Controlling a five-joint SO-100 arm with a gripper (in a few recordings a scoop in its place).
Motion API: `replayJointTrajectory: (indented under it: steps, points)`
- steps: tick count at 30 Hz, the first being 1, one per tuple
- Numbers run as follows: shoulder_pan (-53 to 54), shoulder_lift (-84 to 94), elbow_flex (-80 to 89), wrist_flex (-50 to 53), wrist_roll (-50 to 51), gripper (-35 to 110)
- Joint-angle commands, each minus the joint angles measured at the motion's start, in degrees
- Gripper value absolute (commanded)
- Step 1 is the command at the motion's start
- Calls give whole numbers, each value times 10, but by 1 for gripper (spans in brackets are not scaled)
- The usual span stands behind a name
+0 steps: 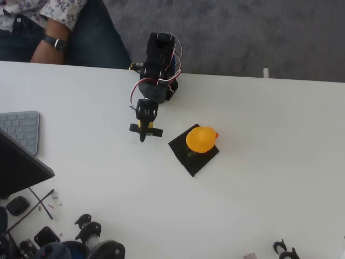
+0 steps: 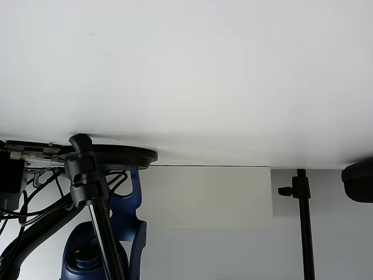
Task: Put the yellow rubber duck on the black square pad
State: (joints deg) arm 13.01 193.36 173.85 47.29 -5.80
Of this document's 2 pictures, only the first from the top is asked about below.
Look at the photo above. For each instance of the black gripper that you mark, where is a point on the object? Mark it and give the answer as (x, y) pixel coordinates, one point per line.
(145, 113)

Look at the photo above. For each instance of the yellow rubber duck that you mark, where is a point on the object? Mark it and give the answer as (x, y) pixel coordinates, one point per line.
(200, 140)

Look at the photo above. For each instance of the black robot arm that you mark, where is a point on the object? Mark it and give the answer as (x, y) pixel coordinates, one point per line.
(156, 59)

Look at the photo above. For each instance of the person's left forearm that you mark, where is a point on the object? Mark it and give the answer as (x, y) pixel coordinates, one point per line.
(58, 29)

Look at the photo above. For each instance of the black square pad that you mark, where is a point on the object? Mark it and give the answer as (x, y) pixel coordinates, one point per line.
(188, 164)

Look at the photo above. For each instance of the person's left hand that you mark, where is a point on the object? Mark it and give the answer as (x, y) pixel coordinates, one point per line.
(47, 55)

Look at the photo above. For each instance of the small connector board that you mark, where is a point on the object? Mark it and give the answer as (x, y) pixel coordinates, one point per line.
(136, 65)

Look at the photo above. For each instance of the blue table clamp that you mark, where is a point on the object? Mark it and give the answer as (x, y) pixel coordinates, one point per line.
(175, 63)

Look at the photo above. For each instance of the person in floral shirt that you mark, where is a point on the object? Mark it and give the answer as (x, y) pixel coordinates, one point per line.
(94, 40)

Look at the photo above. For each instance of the black stand clamp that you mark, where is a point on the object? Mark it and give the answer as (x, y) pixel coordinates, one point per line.
(289, 255)
(277, 246)
(83, 219)
(93, 229)

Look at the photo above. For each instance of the black wristwatch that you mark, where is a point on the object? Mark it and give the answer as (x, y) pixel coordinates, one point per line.
(59, 44)

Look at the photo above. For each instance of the black round stand base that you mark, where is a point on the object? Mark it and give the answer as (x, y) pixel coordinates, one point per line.
(110, 249)

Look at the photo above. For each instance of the grey keyboard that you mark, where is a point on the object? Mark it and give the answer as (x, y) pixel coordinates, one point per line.
(21, 126)

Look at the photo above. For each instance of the dark laptop screen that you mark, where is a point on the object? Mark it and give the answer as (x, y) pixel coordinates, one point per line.
(16, 167)

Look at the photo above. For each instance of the floral shirt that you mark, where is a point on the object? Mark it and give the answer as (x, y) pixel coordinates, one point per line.
(64, 10)

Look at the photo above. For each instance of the small black box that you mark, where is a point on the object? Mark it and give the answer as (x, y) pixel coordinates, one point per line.
(17, 205)

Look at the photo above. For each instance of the dark grey round knob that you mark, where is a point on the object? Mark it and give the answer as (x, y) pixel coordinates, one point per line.
(52, 251)

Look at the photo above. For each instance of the small circuit board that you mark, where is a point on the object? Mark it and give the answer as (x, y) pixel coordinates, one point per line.
(27, 246)

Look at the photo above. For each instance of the white post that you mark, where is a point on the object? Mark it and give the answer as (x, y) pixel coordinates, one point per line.
(266, 73)

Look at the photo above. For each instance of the black square bracket plate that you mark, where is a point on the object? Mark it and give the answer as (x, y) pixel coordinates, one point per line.
(45, 237)

